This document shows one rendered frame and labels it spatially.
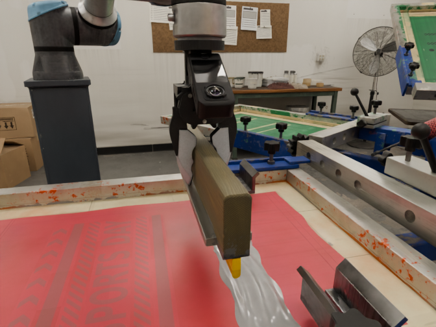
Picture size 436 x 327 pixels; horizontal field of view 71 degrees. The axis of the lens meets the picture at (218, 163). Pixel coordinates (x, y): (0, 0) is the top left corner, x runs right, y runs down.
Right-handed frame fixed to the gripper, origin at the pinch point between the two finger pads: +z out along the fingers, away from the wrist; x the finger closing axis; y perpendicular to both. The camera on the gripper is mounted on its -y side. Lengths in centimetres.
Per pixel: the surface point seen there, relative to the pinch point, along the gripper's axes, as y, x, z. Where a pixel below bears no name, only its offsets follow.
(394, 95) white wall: 380, -385, 43
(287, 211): 9.8, -20.0, 13.7
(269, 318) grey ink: -16.5, -4.9, 13.1
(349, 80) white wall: 380, -299, 17
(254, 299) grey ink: -12.9, -4.2, 13.1
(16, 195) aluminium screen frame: 25.3, 36.8, 10.8
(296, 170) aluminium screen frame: 23.7, -28.9, 10.2
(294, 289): -11.9, -10.8, 13.6
